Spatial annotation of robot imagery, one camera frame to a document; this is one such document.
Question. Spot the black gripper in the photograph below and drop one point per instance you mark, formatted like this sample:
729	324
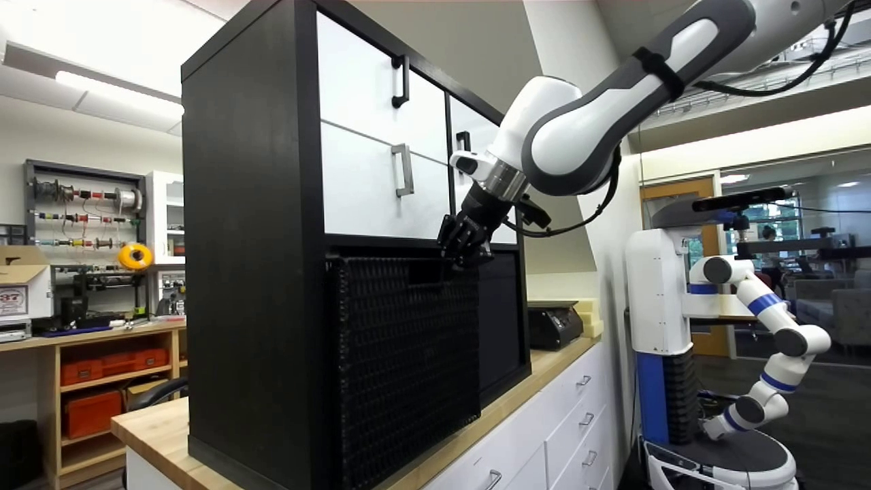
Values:
481	216

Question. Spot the black woven basket with cutout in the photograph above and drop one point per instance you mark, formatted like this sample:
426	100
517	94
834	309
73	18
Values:
398	382

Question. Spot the white blue mobile robot arm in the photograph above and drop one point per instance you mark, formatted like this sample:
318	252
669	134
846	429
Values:
780	335

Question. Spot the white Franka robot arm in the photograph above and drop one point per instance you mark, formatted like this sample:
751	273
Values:
600	126

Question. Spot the black plain basket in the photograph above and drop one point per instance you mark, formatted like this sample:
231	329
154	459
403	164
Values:
502	318

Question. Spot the white cabinet door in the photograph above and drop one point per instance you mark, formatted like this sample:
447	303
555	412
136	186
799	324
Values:
468	118

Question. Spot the black and white cabinet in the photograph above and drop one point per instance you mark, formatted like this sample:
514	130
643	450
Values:
245	226

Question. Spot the black device on counter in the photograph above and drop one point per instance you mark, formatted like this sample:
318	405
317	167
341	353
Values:
554	329

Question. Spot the blue white mobile robot body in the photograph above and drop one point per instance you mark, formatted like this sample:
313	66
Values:
656	309

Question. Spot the white counter with wood top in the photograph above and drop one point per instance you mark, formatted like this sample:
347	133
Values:
581	418

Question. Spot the wooden door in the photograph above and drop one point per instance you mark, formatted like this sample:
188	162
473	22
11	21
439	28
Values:
676	188

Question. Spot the yellow spool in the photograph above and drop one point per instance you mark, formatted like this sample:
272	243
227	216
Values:
136	258

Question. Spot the long red storage bin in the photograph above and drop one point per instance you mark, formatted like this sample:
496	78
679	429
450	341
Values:
113	365

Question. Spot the black bench machine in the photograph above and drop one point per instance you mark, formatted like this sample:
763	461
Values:
95	296

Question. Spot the long white ceiling light fixture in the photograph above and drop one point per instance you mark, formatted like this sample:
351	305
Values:
98	97

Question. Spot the large red storage bin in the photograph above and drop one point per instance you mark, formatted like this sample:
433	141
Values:
91	412

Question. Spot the white box machine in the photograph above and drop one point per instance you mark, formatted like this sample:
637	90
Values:
22	300

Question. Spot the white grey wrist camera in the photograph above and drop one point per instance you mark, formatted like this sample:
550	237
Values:
471	164

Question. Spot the grey tool wall board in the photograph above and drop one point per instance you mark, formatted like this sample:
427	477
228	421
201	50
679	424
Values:
81	205

